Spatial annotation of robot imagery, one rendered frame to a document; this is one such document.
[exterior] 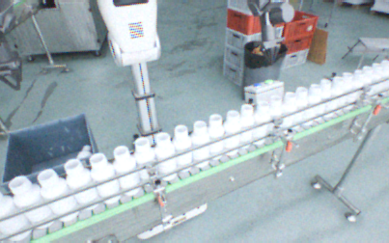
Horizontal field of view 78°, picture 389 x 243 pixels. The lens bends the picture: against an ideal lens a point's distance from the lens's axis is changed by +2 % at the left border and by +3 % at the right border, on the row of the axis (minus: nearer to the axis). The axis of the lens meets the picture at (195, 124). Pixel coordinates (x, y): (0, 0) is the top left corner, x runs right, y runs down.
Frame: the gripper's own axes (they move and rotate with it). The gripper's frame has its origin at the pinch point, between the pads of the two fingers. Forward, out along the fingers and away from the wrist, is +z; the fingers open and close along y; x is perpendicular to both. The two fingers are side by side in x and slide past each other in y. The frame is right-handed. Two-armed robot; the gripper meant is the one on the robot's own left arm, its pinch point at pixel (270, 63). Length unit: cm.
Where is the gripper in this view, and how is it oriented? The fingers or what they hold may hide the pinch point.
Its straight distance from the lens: 105.6
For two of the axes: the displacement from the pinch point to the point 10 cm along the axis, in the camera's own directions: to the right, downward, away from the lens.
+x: -4.0, -2.4, 8.8
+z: 1.9, 9.2, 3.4
